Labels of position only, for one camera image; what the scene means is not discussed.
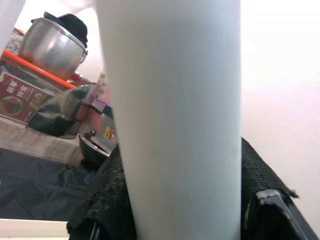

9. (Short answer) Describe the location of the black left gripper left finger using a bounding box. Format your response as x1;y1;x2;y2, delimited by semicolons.
66;144;137;240

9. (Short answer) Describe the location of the red printed carton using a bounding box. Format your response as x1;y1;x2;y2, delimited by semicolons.
0;72;57;124

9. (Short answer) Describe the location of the black wok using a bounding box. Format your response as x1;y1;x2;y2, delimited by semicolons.
78;131;118;172

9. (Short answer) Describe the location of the black tablecloth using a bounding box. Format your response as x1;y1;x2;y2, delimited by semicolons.
0;147;121;222

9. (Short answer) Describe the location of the black bag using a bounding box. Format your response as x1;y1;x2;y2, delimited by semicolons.
26;83;102;139

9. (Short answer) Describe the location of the pink container purple lid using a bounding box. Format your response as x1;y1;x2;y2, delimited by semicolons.
77;97;112;128

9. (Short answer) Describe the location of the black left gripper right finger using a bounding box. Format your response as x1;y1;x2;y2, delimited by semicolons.
241;136;320;240

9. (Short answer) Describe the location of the clear plastic storage box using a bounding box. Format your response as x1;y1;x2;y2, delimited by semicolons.
96;113;119;154

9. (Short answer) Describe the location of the beige covered bench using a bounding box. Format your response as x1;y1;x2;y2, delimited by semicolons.
0;116;85;167

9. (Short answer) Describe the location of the black cloth cap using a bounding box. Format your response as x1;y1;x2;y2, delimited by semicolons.
43;11;89;48

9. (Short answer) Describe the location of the dark green plastic container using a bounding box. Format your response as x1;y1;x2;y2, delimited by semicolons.
103;104;115;120

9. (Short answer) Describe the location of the silver metal pot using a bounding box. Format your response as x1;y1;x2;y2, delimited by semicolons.
18;17;89;79

